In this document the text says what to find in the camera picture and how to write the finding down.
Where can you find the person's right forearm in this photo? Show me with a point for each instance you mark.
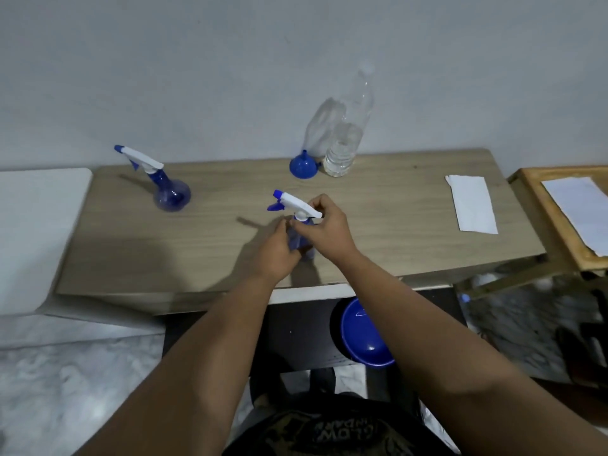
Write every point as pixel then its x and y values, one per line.
pixel 441 356

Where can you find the person's right hand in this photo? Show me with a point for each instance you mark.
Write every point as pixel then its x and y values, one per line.
pixel 332 235

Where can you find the clear plastic water bottle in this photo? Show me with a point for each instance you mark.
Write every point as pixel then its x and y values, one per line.
pixel 344 142

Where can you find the person's left forearm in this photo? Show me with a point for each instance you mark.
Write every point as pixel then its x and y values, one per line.
pixel 199 370

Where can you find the blue plastic funnel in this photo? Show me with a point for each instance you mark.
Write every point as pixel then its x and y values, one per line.
pixel 303 167

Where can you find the white plastic table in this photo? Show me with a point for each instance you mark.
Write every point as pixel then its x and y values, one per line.
pixel 33 232

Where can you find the white paper sheet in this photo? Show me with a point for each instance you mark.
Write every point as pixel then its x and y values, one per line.
pixel 582 211

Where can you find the blue spray bottle white trigger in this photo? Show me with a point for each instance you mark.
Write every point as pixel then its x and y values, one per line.
pixel 295 204
pixel 170 194

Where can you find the white folded paper napkin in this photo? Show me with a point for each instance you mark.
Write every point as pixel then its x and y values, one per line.
pixel 472 204

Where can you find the person's right thumb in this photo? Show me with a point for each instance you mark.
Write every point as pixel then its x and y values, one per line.
pixel 303 234

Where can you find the black sandals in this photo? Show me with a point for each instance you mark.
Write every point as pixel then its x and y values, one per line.
pixel 582 351

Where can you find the wooden side table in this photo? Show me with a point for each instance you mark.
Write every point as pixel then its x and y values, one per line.
pixel 536 208

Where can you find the black printed shirt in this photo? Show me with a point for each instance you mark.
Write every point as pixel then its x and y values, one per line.
pixel 332 429

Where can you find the person's left hand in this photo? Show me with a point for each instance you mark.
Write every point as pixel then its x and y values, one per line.
pixel 273 254

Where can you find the blue plastic basin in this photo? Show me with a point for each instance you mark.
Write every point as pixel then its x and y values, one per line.
pixel 363 337

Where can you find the person's left thumb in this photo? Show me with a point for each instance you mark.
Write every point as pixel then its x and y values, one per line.
pixel 284 227

